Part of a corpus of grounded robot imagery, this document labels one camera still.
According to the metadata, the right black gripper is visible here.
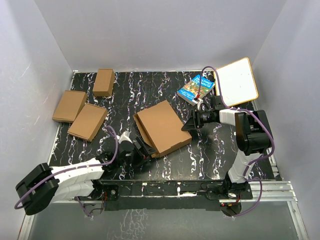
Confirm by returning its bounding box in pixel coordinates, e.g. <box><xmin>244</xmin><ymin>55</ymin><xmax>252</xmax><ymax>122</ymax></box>
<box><xmin>181</xmin><ymin>108</ymin><xmax>214</xmax><ymax>131</ymax></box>

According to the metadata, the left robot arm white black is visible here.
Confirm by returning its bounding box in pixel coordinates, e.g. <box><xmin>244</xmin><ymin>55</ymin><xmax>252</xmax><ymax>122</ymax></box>
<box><xmin>14</xmin><ymin>134</ymin><xmax>156</xmax><ymax>216</ymax></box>

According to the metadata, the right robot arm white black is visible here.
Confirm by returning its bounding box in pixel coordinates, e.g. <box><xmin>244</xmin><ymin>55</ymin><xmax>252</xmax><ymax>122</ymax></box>
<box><xmin>181</xmin><ymin>96</ymin><xmax>274</xmax><ymax>199</ymax></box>

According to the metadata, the folded brown cardboard box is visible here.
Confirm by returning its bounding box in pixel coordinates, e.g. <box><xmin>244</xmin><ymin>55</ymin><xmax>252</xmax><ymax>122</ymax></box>
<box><xmin>67</xmin><ymin>103</ymin><xmax>108</xmax><ymax>142</ymax></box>

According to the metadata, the blue Treehouse book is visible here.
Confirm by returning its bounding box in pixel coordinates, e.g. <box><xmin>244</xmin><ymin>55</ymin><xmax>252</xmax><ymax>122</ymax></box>
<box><xmin>177</xmin><ymin>74</ymin><xmax>215</xmax><ymax>106</ymax></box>

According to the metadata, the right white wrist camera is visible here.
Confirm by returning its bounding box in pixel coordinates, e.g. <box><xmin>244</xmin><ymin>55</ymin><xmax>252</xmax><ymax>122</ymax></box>
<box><xmin>193</xmin><ymin>98</ymin><xmax>204</xmax><ymax>111</ymax></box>

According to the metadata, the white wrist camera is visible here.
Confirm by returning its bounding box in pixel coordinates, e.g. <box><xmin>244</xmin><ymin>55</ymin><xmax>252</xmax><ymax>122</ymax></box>
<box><xmin>117</xmin><ymin>130</ymin><xmax>133</xmax><ymax>144</ymax></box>
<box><xmin>193</xmin><ymin>98</ymin><xmax>204</xmax><ymax>111</ymax></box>

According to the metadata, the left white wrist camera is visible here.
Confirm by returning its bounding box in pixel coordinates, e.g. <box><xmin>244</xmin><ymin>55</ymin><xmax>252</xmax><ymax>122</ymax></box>
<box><xmin>117</xmin><ymin>130</ymin><xmax>133</xmax><ymax>144</ymax></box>

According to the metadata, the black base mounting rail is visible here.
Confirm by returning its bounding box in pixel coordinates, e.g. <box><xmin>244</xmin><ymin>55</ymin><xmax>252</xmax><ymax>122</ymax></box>
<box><xmin>79</xmin><ymin>180</ymin><xmax>253</xmax><ymax>211</ymax></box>

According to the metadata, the white board yellow frame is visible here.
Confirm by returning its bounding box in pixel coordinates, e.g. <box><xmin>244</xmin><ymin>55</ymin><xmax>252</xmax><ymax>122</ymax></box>
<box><xmin>214</xmin><ymin>57</ymin><xmax>259</xmax><ymax>107</ymax></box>

